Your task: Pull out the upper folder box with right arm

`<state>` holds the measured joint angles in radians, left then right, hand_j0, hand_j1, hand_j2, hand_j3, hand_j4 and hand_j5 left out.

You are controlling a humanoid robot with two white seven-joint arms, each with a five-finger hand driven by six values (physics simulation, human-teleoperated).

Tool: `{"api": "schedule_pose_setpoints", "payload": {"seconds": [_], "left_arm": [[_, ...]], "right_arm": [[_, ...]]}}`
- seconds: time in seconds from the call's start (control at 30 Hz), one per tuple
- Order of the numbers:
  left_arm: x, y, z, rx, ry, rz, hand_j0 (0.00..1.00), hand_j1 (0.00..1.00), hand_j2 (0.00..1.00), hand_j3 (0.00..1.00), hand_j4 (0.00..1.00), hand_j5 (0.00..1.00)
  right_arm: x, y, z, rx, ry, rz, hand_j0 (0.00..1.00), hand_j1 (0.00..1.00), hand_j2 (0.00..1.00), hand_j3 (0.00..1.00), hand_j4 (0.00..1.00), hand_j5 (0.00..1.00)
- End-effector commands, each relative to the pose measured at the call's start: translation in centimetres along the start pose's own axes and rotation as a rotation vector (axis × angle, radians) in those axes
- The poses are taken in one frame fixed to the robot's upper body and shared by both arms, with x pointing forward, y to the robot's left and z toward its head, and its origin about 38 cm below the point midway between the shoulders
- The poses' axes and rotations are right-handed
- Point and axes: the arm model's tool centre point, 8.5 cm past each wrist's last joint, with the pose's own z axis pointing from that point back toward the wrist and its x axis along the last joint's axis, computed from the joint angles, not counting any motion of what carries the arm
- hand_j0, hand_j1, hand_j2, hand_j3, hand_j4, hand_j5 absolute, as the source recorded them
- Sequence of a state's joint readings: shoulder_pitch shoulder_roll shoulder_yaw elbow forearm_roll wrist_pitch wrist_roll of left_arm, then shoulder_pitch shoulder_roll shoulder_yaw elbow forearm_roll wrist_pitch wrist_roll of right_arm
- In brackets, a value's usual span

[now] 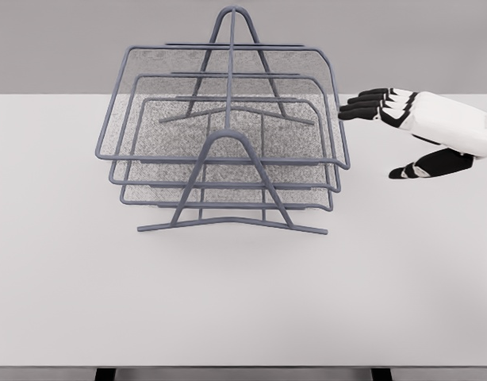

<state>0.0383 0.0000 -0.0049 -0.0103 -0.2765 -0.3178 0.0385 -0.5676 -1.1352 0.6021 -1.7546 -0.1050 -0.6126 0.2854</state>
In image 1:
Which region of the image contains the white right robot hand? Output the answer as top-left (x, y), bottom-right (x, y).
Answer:
top-left (338, 87), bottom-right (487, 180)

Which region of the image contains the grey wire rack frame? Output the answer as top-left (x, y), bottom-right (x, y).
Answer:
top-left (136, 4), bottom-right (329, 237)

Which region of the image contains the large grey mesh tray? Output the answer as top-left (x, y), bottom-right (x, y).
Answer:
top-left (94, 44), bottom-right (352, 171)

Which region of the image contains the medium grey mesh tray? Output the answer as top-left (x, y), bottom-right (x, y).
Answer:
top-left (109, 72), bottom-right (342, 192)

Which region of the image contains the small grey mesh tray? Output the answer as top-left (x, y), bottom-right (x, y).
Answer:
top-left (117, 96), bottom-right (334, 212)

